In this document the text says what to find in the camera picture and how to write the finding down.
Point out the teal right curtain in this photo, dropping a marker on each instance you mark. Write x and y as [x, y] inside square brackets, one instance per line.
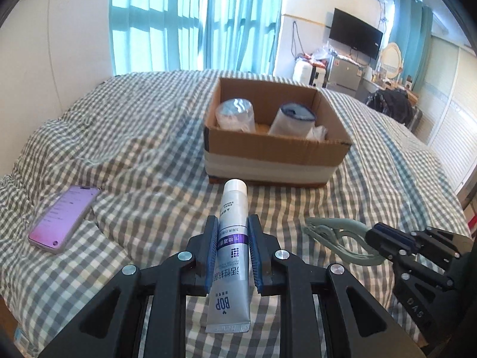
[411, 32]

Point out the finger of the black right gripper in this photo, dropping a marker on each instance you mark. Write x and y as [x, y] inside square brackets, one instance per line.
[387, 241]
[403, 262]

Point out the black wall television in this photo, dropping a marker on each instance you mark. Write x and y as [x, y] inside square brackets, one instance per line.
[355, 33]

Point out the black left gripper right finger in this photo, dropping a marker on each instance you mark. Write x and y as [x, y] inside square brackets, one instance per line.
[325, 312]

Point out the open cardboard box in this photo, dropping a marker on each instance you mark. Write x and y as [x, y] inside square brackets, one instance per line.
[276, 160]

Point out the small silver fridge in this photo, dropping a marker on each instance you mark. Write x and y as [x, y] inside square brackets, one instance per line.
[343, 75]

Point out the white purple toothpaste tube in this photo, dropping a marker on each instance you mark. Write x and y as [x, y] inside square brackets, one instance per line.
[229, 298]

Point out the white louvred wardrobe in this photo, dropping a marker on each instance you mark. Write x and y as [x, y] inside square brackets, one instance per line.
[447, 100]

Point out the blue window curtain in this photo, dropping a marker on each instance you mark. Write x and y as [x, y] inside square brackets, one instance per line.
[166, 35]

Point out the purple smartphone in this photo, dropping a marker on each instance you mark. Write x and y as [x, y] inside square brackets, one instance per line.
[53, 230]

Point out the clear plastic water bottle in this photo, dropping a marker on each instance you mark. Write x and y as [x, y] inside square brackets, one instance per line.
[236, 115]

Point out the round white mirror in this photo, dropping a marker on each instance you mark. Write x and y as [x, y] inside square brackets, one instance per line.
[391, 60]

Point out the white storage box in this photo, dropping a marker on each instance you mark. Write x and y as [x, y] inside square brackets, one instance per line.
[312, 74]

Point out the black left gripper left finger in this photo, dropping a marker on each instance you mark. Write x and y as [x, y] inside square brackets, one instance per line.
[142, 312]

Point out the black bag on chair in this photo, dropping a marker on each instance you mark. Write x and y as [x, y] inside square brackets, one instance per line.
[393, 103]

